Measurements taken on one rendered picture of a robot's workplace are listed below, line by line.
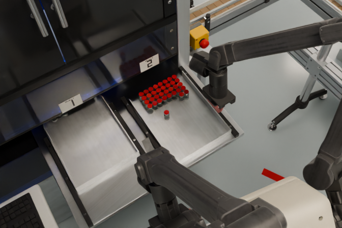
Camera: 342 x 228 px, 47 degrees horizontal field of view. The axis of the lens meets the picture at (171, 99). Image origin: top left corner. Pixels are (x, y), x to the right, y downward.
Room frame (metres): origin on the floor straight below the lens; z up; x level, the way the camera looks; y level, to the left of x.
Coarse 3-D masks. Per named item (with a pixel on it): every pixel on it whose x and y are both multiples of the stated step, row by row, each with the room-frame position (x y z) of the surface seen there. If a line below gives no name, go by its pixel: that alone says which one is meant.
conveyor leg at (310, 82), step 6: (324, 48) 1.30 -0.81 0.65; (330, 48) 1.30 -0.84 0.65; (318, 54) 1.32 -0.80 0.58; (324, 54) 1.30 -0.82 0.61; (318, 60) 1.31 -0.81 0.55; (324, 60) 1.30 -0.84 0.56; (312, 78) 1.30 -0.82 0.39; (306, 84) 1.31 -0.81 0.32; (312, 84) 1.29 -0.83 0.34; (306, 90) 1.30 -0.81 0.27; (300, 96) 1.32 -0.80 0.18; (306, 96) 1.29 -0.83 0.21
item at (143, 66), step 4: (152, 56) 0.99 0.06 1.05; (156, 56) 0.99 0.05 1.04; (148, 60) 0.98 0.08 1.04; (152, 60) 0.98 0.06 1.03; (156, 60) 0.99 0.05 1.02; (140, 64) 0.96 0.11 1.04; (144, 64) 0.97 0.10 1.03; (152, 64) 0.98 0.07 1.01; (156, 64) 0.99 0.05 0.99; (140, 68) 0.96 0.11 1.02; (144, 68) 0.96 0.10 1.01; (148, 68) 0.97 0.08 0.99
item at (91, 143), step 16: (96, 96) 0.93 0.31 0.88; (80, 112) 0.85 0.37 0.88; (96, 112) 0.85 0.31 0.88; (112, 112) 0.82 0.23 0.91; (48, 128) 0.79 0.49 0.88; (64, 128) 0.79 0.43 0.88; (80, 128) 0.78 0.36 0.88; (96, 128) 0.78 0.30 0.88; (112, 128) 0.77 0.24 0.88; (64, 144) 0.72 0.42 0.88; (80, 144) 0.71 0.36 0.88; (96, 144) 0.71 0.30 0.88; (112, 144) 0.70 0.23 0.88; (128, 144) 0.70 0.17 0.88; (64, 160) 0.65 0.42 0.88; (80, 160) 0.64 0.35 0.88; (96, 160) 0.64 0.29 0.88; (112, 160) 0.63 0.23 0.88; (128, 160) 0.62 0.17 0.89; (80, 176) 0.58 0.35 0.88; (96, 176) 0.56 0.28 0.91
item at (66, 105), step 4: (76, 96) 0.82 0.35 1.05; (68, 100) 0.81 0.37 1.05; (76, 100) 0.82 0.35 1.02; (80, 100) 0.83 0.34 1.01; (60, 104) 0.79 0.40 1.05; (64, 104) 0.80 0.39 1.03; (68, 104) 0.80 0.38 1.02; (72, 104) 0.81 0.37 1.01; (76, 104) 0.82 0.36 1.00; (60, 108) 0.79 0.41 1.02; (64, 108) 0.79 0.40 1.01; (68, 108) 0.80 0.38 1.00
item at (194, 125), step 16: (192, 96) 0.90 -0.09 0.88; (144, 112) 0.84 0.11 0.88; (160, 112) 0.83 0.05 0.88; (176, 112) 0.83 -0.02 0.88; (192, 112) 0.82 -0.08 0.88; (208, 112) 0.82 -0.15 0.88; (160, 128) 0.76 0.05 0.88; (176, 128) 0.75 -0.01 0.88; (192, 128) 0.75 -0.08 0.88; (208, 128) 0.75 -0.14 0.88; (224, 128) 0.74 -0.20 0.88; (160, 144) 0.67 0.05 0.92; (176, 144) 0.68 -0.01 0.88; (192, 144) 0.68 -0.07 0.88; (208, 144) 0.66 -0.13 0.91
